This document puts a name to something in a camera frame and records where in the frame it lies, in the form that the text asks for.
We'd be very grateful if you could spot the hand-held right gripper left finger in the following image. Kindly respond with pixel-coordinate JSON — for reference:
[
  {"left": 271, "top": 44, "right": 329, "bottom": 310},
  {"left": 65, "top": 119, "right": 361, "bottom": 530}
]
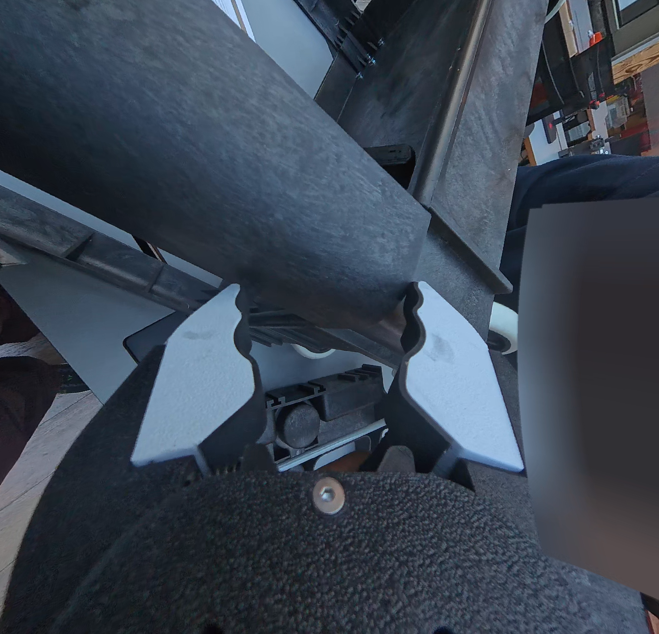
[{"left": 130, "top": 283, "right": 266, "bottom": 479}]

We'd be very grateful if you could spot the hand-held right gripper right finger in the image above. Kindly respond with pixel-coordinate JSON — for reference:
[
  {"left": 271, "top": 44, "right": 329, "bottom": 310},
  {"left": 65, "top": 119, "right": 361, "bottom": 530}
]
[{"left": 382, "top": 281, "right": 525, "bottom": 479}]

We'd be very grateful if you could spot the black plastic utility cart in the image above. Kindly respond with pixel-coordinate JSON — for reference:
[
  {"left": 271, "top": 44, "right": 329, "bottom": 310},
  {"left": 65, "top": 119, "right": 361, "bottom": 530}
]
[{"left": 0, "top": 0, "right": 554, "bottom": 439}]

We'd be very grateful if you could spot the black machine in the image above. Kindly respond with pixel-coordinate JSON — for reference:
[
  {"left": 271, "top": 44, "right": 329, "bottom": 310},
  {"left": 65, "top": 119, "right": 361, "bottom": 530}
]
[{"left": 535, "top": 42, "right": 618, "bottom": 112}]

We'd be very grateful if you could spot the wooden workbench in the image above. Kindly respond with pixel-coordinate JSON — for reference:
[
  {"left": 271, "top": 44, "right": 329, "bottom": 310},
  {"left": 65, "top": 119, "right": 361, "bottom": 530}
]
[{"left": 613, "top": 49, "right": 659, "bottom": 99}]

